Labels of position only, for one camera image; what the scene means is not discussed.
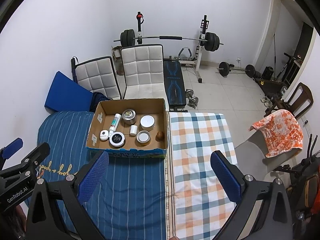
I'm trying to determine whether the white oval case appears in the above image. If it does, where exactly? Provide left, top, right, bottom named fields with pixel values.
left=99, top=130, right=109, bottom=141

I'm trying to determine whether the white round black-top compact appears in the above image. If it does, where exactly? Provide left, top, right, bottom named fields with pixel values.
left=109, top=131, right=125, bottom=148

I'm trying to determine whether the small white cylinder bottle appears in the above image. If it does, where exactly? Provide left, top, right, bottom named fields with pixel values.
left=129, top=125, right=138, bottom=136

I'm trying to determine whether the grey tape roll tin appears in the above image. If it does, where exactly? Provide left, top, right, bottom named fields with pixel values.
left=136, top=131, right=151, bottom=145

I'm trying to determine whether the white green tube bottle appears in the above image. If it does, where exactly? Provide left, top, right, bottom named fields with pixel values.
left=108, top=113, right=121, bottom=137

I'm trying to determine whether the silver round tin can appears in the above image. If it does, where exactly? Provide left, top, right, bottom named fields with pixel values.
left=122, top=109, right=136, bottom=125

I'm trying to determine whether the brown walnut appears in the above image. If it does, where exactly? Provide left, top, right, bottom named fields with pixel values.
left=156, top=131, right=164, bottom=141

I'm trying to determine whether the large white jar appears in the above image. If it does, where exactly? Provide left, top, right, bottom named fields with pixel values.
left=140, top=115, right=155, bottom=131

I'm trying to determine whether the plaid checked quilt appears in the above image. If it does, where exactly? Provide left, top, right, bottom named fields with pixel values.
left=168, top=112, right=237, bottom=239

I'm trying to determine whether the grey chair under cloth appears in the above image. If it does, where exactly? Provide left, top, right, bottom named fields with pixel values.
left=235, top=131, right=300, bottom=180

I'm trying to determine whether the blue striped bed cover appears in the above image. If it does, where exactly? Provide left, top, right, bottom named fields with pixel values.
left=37, top=111, right=167, bottom=239

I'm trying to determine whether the blue foam cushion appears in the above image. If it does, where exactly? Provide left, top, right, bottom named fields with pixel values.
left=44, top=72, right=93, bottom=112

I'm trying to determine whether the orange white floral cloth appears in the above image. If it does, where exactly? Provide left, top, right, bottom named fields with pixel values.
left=249, top=109, right=304, bottom=158

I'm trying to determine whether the open cardboard milk box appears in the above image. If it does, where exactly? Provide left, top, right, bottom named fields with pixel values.
left=86, top=98, right=169, bottom=158

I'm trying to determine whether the left white padded chair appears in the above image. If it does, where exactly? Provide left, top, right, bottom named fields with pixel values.
left=71, top=56, right=122, bottom=100

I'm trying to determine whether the white padded chair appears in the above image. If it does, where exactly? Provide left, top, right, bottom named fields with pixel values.
left=71, top=56, right=122, bottom=100
left=121, top=44, right=167, bottom=100

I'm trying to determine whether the chrome dumbbell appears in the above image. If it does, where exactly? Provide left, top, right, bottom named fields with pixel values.
left=185, top=89, right=199, bottom=109

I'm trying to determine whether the brown wooden chair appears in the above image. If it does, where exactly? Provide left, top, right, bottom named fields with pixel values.
left=264, top=82, right=313, bottom=120

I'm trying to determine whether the floor barbell with plates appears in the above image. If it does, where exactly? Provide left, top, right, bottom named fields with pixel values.
left=217, top=62, right=261, bottom=79

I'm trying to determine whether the black blue weight bench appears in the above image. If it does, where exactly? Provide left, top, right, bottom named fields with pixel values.
left=163, top=59, right=187, bottom=112

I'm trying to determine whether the right white padded chair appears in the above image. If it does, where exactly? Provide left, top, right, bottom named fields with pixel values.
left=121, top=44, right=167, bottom=100

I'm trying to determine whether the barbell on rack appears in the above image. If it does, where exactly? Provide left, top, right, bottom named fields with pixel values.
left=114, top=11, right=223, bottom=83

